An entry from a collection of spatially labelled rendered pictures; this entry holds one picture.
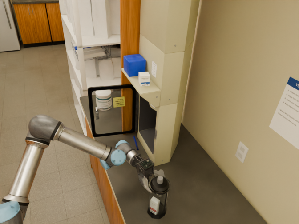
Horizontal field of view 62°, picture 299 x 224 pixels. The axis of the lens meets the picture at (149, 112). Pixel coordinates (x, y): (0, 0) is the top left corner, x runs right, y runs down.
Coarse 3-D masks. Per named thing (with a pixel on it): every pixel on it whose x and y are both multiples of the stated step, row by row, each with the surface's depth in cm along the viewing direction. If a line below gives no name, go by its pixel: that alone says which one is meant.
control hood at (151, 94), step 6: (132, 78) 138; (132, 84) 133; (138, 84) 132; (150, 84) 133; (138, 90) 127; (144, 90) 127; (150, 90) 128; (156, 90) 128; (144, 96) 126; (150, 96) 128; (156, 96) 129; (150, 102) 130; (156, 102) 131
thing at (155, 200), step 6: (150, 180) 123; (168, 180) 124; (150, 186) 120; (156, 192) 118; (162, 192) 118; (150, 198) 125; (156, 198) 121; (162, 198) 121; (150, 204) 127; (156, 204) 124; (162, 204) 125; (150, 210) 129; (156, 210) 127; (162, 210) 128
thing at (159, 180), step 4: (156, 176) 124; (160, 176) 120; (152, 180) 121; (156, 180) 121; (160, 180) 118; (164, 180) 122; (152, 184) 120; (156, 184) 119; (160, 184) 120; (164, 184) 120; (168, 184) 121; (156, 188) 118; (160, 188) 118; (164, 188) 118
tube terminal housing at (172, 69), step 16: (144, 48) 138; (160, 64) 123; (176, 64) 123; (160, 80) 127; (176, 80) 129; (160, 96) 130; (176, 96) 135; (160, 112) 137; (176, 112) 142; (160, 128) 144; (176, 128) 157; (144, 144) 171; (160, 144) 151; (176, 144) 175; (160, 160) 160
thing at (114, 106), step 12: (96, 96) 155; (108, 96) 158; (120, 96) 160; (132, 96) 162; (96, 108) 160; (108, 108) 163; (120, 108) 165; (96, 120) 166; (108, 120) 168; (120, 120) 171; (96, 132) 172; (108, 132) 174
